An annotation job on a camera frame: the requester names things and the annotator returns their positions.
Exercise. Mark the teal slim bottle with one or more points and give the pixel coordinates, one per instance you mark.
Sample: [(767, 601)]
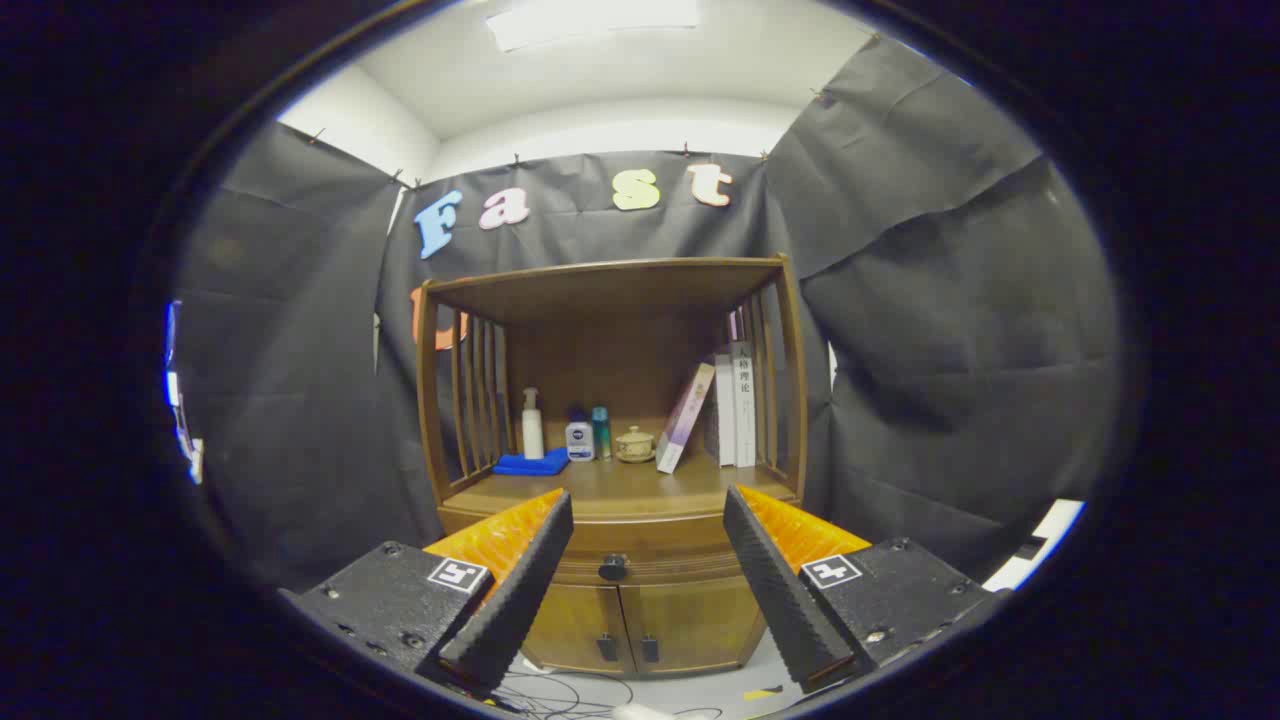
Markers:
[(601, 432)]

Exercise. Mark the thin white book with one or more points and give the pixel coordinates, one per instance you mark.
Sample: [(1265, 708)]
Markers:
[(724, 410)]

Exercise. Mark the wooden countertop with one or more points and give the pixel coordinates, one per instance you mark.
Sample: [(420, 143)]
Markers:
[(620, 490)]

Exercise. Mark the wooden cabinet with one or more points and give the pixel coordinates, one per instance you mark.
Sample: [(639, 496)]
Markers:
[(620, 370)]

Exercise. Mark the white pump bottle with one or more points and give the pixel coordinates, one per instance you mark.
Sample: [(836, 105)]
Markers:
[(532, 425)]

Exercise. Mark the black backdrop cloth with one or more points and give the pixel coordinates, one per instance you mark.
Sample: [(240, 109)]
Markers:
[(950, 350)]

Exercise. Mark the wooden drawer with black knob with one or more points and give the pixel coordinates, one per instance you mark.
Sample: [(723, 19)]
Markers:
[(670, 560)]

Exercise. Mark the yellow floor tape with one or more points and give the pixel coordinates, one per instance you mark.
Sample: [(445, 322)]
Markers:
[(762, 692)]

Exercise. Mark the blue folded cloth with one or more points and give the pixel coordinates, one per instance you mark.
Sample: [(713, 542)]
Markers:
[(530, 464)]

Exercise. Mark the pink and white leaning book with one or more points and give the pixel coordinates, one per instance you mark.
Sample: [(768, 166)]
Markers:
[(685, 418)]

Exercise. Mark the ceiling light panel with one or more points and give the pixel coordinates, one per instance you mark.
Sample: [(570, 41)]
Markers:
[(590, 20)]

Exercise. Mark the white lotion bottle blue cap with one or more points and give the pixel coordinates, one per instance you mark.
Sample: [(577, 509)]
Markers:
[(579, 440)]

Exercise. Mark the white book with black lettering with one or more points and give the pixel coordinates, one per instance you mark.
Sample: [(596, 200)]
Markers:
[(744, 400)]

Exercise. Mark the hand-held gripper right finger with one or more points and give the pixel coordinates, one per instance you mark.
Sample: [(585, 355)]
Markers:
[(780, 590)]

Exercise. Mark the beige lidded ceramic cup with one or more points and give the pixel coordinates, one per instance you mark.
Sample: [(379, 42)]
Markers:
[(634, 446)]

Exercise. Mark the wooden cabinet door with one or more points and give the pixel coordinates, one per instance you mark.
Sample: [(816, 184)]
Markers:
[(575, 625), (700, 620)]

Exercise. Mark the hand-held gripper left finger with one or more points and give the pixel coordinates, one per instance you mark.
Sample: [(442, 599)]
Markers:
[(520, 600)]

